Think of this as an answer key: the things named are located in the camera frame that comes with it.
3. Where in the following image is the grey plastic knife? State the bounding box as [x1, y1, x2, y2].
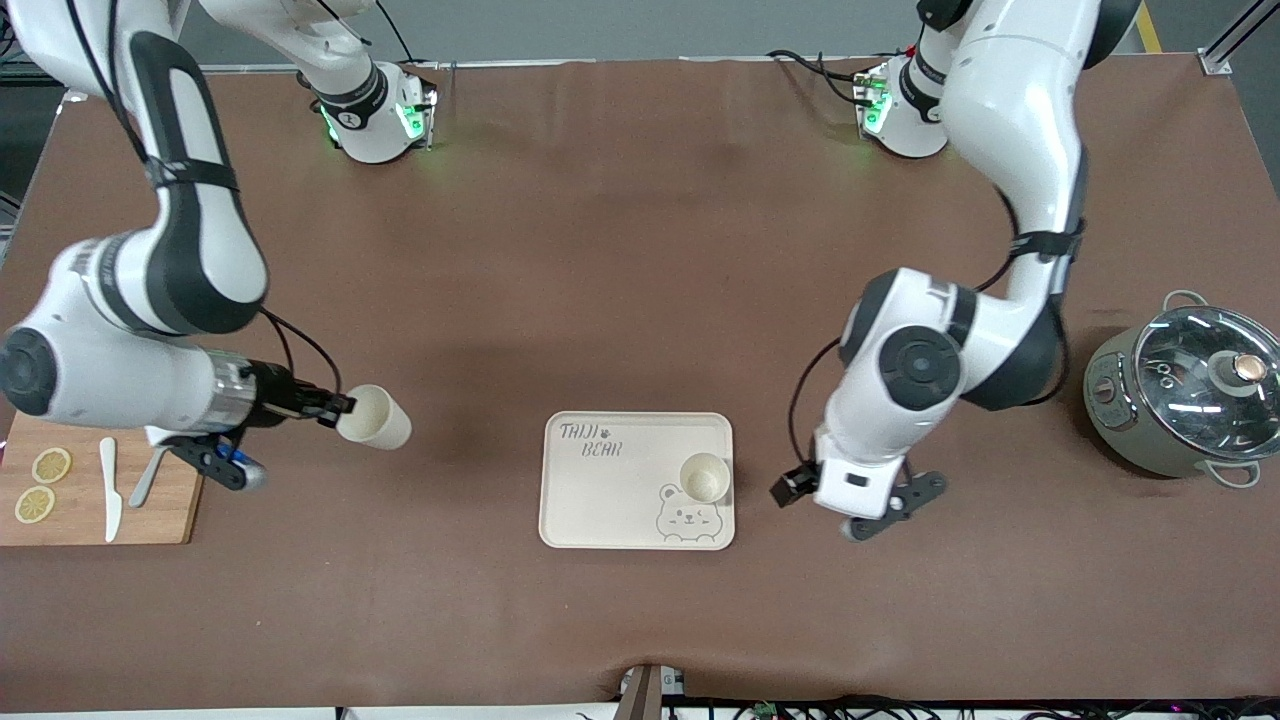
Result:
[128, 445, 171, 509]

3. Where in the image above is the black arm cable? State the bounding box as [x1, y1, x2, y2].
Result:
[787, 184, 1025, 471]
[60, 0, 345, 397]

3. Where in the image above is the glass pot lid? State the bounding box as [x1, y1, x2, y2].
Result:
[1134, 306, 1280, 462]

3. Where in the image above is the grey-green electric cooking pot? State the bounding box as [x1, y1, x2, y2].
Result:
[1084, 290, 1280, 490]

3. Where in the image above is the black cable at base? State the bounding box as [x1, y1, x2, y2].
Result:
[372, 0, 441, 71]
[765, 46, 873, 107]

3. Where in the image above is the black cable at left base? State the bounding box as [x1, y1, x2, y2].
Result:
[765, 46, 873, 107]

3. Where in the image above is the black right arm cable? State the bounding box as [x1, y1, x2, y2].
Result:
[60, 0, 345, 397]

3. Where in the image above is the wooden cutting board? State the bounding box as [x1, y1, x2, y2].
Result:
[0, 410, 206, 547]

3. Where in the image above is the cream tray with bear print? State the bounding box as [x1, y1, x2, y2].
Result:
[539, 411, 736, 551]

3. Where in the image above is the white plastic knife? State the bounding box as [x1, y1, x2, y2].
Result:
[98, 437, 124, 543]

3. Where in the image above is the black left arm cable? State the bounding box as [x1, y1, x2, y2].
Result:
[787, 184, 1025, 471]

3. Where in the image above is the white plastic cup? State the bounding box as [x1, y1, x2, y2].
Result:
[679, 452, 732, 506]
[336, 384, 413, 451]

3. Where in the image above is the aluminium frame profile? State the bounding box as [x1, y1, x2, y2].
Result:
[1204, 0, 1280, 77]

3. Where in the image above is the black cable at right base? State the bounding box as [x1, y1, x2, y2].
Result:
[372, 0, 441, 71]

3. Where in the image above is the brown table cover mat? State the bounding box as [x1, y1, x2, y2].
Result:
[0, 55, 1280, 713]

